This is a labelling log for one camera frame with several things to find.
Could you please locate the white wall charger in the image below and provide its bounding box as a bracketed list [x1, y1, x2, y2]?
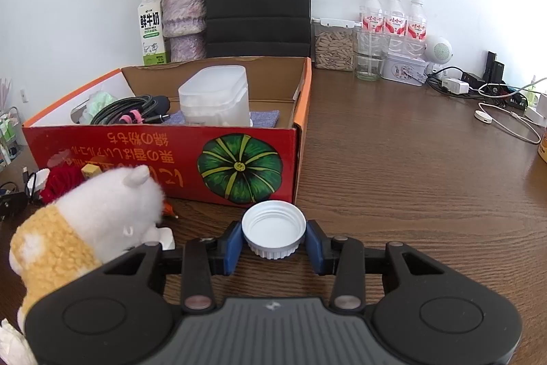
[523, 93, 547, 126]

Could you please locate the clear jar of seeds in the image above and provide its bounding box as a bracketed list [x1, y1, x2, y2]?
[312, 18, 360, 71]

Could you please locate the metal wire rack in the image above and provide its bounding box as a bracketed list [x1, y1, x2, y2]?
[0, 106, 22, 166]

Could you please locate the black cable bundle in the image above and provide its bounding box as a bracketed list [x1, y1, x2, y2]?
[427, 66, 531, 109]

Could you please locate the translucent plastic container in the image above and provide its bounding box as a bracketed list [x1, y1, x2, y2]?
[178, 66, 251, 128]

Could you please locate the white and green face mask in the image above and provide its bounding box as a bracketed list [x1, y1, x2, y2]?
[81, 91, 118, 124]

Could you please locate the red artificial rose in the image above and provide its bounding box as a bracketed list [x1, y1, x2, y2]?
[40, 164, 86, 204]

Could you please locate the white printed tin box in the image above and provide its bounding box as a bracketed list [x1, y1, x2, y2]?
[380, 54, 428, 86]

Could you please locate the white and green milk carton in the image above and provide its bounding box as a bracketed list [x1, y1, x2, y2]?
[137, 0, 167, 66]

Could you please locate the white bottle cap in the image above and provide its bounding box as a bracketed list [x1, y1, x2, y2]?
[241, 201, 307, 260]

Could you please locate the purple textured vase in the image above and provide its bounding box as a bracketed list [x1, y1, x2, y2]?
[160, 0, 208, 62]

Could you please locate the clear drinking glass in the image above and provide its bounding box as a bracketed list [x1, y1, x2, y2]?
[354, 32, 383, 81]

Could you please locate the yellow and white alpaca plush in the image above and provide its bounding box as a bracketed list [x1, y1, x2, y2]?
[9, 167, 167, 327]

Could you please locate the white plug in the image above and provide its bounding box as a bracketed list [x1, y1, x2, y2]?
[25, 169, 51, 201]

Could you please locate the purple woven pouch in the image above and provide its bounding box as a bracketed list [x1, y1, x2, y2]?
[164, 109, 280, 128]

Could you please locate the black plug adapter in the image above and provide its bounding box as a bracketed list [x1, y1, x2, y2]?
[0, 192, 28, 222]

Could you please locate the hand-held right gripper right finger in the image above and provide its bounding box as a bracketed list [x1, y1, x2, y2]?
[308, 221, 447, 312]

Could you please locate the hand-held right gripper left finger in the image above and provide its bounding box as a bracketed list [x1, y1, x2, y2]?
[103, 221, 242, 314]

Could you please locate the white power adapter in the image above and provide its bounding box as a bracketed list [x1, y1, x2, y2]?
[442, 78, 468, 94]

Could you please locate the small crumpled white tissue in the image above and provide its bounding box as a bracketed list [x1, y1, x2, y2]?
[0, 320, 37, 365]

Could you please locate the white round device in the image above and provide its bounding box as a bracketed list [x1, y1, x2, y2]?
[425, 36, 453, 64]

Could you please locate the red cardboard box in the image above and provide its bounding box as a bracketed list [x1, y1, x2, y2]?
[21, 56, 312, 205]

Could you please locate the white cable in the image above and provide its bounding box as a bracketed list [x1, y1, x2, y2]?
[474, 102, 541, 145]

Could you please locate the black upright device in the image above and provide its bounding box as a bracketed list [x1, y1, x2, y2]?
[485, 51, 505, 83]

